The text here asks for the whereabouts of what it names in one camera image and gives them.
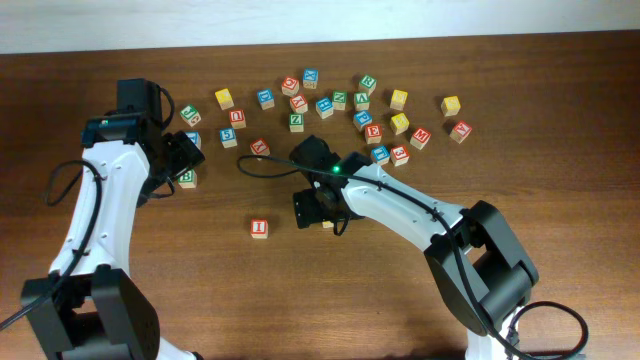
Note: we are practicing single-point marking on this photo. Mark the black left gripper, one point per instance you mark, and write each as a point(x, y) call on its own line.
point(186, 153)

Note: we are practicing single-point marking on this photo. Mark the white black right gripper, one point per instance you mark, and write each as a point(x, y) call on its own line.
point(305, 208)

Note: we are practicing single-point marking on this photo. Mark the red I block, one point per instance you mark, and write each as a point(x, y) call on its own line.
point(259, 229)

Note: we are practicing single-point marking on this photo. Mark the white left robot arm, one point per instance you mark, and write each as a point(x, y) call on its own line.
point(87, 307)

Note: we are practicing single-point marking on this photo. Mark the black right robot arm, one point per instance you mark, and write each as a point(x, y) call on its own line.
point(482, 271)

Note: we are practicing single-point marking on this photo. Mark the blue block left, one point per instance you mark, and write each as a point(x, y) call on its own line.
point(195, 138)

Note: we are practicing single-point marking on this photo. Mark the green B block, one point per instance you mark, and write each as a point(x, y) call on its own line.
point(188, 180)

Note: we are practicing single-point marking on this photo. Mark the green J block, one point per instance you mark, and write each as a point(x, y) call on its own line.
point(190, 115)

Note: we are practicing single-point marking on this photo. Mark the blue 5 block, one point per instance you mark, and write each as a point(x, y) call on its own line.
point(228, 137)

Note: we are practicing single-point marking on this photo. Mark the red U block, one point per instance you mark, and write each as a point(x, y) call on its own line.
point(237, 119)

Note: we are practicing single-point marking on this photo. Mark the yellow block upper left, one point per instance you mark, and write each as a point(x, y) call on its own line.
point(224, 98)

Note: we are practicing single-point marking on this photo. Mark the blue T block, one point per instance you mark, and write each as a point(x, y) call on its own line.
point(380, 155)

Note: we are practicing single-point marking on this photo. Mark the red K block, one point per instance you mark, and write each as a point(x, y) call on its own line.
point(260, 147)

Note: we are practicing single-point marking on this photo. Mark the green Z block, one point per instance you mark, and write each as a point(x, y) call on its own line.
point(296, 123)

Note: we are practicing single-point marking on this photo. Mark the red E block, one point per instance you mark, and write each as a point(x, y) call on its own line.
point(373, 133)

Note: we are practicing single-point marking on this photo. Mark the red 3 block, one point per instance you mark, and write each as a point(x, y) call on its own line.
point(399, 155)

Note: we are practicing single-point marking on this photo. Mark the blue P block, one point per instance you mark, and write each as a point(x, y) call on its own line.
point(361, 119)

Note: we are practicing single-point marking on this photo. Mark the blue H block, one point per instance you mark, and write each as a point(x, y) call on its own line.
point(324, 107)

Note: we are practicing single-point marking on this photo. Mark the red Y block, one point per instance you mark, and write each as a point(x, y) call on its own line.
point(298, 104)

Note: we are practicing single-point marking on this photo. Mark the blue D block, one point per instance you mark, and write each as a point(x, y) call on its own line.
point(266, 99)

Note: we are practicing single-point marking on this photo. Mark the green N block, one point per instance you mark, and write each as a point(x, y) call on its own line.
point(339, 100)

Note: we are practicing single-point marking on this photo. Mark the green V block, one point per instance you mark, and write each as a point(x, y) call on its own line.
point(361, 101)

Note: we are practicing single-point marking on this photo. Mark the yellow block middle right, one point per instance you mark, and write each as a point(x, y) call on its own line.
point(399, 123)

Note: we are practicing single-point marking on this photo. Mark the red M block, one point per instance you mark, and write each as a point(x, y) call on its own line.
point(420, 138)

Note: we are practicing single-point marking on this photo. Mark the red O block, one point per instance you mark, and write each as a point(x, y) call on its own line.
point(290, 86)

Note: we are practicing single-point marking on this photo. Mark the blue X block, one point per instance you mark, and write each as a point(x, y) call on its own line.
point(310, 78)

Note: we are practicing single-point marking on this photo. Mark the green R block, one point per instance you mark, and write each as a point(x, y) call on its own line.
point(367, 84)

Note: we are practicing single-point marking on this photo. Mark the yellow block upper right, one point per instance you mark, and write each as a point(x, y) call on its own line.
point(398, 100)

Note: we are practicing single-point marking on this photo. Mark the red A block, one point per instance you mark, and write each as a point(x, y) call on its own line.
point(460, 131)

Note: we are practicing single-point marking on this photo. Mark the yellow block far right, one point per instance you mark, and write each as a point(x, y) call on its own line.
point(450, 106)

